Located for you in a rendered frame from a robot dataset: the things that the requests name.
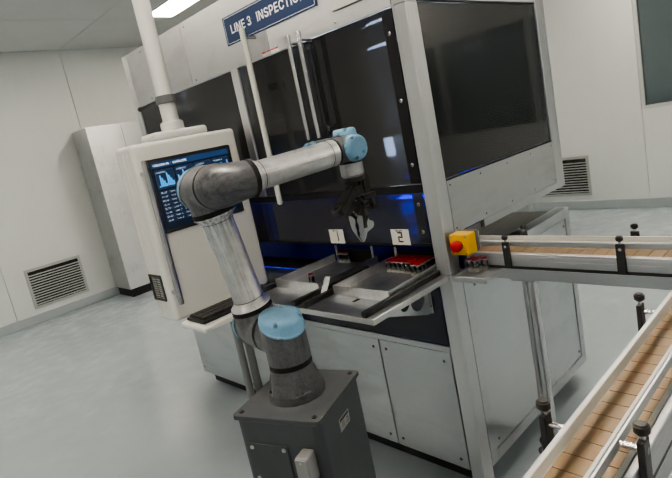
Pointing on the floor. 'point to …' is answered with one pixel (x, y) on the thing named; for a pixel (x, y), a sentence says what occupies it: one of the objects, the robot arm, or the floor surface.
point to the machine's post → (439, 217)
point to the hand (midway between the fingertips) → (360, 238)
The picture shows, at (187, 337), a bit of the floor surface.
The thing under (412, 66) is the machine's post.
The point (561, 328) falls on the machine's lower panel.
